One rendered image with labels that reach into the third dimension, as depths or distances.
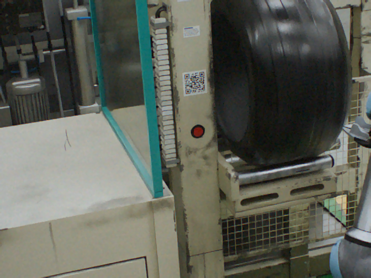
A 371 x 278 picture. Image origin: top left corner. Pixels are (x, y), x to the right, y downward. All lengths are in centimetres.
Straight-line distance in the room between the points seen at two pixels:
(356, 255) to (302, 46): 63
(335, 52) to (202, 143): 50
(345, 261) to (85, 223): 74
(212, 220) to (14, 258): 113
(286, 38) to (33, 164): 86
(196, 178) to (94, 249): 96
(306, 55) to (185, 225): 70
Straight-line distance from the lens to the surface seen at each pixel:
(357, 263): 185
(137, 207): 139
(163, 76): 219
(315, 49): 213
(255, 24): 212
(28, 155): 167
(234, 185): 225
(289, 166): 235
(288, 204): 237
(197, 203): 237
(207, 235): 243
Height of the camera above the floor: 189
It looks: 22 degrees down
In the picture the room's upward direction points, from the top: 4 degrees counter-clockwise
